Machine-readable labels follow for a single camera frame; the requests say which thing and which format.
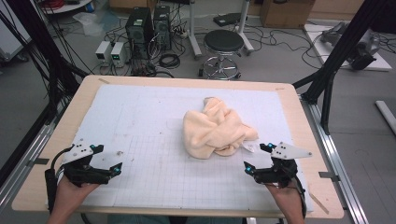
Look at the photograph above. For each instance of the slim black computer tower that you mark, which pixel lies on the slim black computer tower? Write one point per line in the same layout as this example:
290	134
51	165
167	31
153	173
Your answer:
162	28

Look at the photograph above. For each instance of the person's right hand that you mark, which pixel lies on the person's right hand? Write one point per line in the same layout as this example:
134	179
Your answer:
288	199

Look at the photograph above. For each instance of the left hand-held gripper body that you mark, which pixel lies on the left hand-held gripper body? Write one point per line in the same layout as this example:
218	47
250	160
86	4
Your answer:
84	174

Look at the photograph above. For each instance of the cream fluffy towel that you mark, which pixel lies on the cream fluffy towel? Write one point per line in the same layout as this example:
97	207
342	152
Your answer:
214	130

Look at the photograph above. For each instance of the round white table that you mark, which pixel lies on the round white table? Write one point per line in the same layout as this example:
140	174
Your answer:
67	7

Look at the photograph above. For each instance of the thin wooden stick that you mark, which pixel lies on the thin wooden stick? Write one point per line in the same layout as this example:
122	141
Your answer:
319	202

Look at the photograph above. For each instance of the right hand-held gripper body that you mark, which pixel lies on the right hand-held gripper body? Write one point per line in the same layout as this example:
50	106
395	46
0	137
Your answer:
280	172

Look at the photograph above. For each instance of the aluminium rail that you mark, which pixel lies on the aluminium rail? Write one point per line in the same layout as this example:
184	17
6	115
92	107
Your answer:
28	155
339	161

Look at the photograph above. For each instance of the flat black device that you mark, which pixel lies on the flat black device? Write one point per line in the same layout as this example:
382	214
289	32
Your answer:
226	19

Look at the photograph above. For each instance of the white tube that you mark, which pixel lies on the white tube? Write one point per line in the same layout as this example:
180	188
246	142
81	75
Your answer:
386	115

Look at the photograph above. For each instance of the person's left hand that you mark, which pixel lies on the person's left hand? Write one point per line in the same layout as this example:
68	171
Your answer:
68	197

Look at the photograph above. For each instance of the white stand leg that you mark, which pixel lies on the white stand leg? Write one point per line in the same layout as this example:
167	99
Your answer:
193	31
244	28

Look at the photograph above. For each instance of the black round stool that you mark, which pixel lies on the black round stool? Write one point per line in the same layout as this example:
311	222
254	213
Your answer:
223	41

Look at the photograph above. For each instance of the clear plastic bag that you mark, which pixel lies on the clear plastic bag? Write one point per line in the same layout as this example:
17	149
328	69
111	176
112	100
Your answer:
93	23

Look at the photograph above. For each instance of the large black computer tower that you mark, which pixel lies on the large black computer tower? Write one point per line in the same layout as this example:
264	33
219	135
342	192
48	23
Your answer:
139	31

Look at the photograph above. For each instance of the white power supply unit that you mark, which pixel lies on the white power supply unit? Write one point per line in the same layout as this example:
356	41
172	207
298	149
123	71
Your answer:
119	54
102	51

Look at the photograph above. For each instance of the brown cardboard box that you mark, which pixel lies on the brown cardboard box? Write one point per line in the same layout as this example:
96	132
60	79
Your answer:
286	14

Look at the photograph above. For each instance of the white floor board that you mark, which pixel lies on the white floor board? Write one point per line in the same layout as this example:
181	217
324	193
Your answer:
381	60

